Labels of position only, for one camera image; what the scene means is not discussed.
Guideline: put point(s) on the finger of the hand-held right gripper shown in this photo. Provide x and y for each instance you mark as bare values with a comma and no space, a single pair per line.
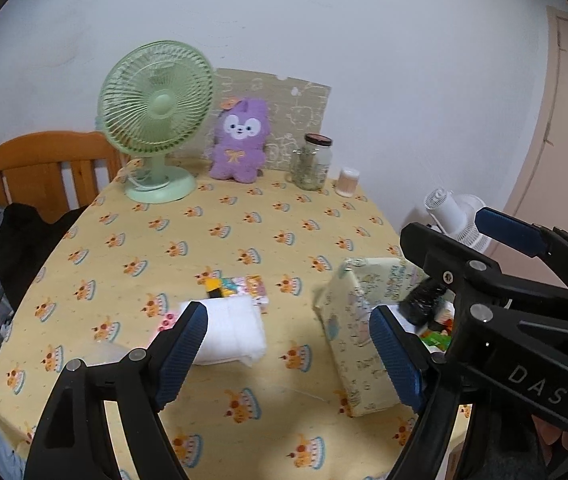
511,232
439,252

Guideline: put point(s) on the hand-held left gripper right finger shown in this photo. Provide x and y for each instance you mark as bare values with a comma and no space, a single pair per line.
394,355

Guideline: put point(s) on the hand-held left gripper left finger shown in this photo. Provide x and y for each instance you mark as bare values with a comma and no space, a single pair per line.
184,355

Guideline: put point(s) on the orange and green packet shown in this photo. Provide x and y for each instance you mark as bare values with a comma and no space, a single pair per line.
436,339

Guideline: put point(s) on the yellow printed storage box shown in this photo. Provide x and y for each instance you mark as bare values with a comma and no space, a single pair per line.
349,330

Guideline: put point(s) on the white tissue pack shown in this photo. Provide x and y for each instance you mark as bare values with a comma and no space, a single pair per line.
229,330

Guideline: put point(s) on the black plastic bag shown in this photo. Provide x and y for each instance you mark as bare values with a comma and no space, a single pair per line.
421,305

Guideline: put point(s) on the yellow and black packet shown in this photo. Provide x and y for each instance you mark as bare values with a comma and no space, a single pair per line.
212,287

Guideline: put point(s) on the colourful printed packet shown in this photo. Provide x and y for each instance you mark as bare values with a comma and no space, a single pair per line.
246,290

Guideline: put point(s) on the person's right hand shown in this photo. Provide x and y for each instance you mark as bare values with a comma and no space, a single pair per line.
561,440

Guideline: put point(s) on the white floor fan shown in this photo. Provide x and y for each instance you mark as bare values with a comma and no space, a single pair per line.
446,210

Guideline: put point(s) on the cotton swab container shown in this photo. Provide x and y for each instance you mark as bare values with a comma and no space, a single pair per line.
346,182

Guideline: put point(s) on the glass jar with dark lid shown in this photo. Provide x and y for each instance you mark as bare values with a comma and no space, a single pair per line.
314,165

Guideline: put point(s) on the black cloth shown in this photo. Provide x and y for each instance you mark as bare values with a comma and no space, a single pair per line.
24,245

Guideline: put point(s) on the green printed board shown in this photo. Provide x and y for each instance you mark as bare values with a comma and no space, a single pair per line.
299,105

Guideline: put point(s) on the purple plush toy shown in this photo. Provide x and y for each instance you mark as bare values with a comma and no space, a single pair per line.
239,155

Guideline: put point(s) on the wooden chair back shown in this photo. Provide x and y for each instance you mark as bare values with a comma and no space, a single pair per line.
39,155

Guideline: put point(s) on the green desk fan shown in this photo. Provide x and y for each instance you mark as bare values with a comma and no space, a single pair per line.
156,105

